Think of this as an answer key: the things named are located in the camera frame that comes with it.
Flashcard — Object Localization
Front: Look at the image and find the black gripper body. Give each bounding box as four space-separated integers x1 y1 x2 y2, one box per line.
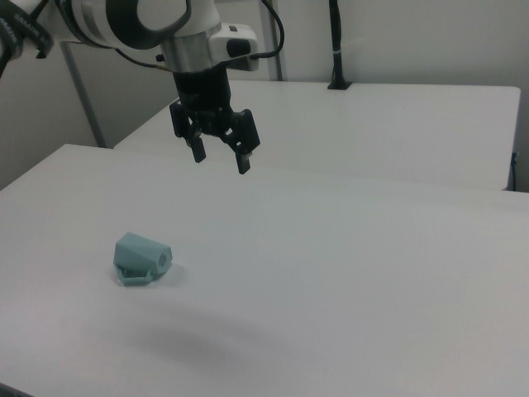
172 67 233 138

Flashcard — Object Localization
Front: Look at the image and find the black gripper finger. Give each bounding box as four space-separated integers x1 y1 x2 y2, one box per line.
169 101 207 163
222 108 261 175

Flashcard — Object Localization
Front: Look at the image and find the light teal faceted cup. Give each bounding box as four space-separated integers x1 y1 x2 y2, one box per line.
113 231 174 287

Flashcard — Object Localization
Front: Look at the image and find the white side table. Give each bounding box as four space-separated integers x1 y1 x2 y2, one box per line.
112 79 522 192

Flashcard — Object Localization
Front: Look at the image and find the black pole with base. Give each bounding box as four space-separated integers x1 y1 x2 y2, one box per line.
326 0 353 91

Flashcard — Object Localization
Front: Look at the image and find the grey metal frame post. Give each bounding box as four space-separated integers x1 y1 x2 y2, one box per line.
259 0 288 82
60 41 109 149

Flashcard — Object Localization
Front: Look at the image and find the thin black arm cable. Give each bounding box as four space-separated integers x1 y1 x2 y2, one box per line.
116 0 288 74

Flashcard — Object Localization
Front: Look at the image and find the black velcro cable strap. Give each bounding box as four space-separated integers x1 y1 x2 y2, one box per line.
0 4 55 60

